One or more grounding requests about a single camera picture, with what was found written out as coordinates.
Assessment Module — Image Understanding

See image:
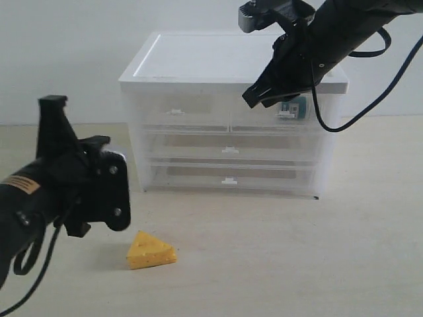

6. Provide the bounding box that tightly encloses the clear middle wide drawer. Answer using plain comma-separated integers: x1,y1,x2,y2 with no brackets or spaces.
145,133,323,162

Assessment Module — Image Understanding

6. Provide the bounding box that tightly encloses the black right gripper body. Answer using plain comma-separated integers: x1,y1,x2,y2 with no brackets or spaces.
260,28,321,92

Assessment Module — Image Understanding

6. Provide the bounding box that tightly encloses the white plastic drawer cabinet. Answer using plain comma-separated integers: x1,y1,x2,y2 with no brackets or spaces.
119,32,348,198

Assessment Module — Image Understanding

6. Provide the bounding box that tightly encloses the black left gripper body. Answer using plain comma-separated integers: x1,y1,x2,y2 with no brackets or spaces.
19,135,131,236

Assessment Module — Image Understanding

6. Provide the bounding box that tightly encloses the clear bottom wide drawer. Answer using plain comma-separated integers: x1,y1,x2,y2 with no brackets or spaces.
149,162,315,192

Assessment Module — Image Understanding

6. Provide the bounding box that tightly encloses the white blue medicine bottle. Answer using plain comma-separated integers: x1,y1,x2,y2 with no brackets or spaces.
277,96,308,120

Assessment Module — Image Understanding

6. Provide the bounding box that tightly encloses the clear wide drawer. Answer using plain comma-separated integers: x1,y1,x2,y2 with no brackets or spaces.
145,133,323,162
149,162,315,192

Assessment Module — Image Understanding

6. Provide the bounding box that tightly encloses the yellow cheese wedge toy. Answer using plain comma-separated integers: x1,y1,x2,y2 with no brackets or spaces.
126,231,177,269

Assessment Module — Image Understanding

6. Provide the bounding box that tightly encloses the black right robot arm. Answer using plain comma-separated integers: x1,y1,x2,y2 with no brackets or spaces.
239,1,422,108

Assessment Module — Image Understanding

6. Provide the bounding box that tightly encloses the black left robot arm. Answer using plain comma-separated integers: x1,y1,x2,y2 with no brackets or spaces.
1,94,131,282

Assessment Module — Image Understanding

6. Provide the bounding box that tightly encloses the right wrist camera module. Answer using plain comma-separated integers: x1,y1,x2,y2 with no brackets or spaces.
238,0,316,33

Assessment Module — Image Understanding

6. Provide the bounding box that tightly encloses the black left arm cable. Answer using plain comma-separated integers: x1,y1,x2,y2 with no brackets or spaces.
0,197,83,314

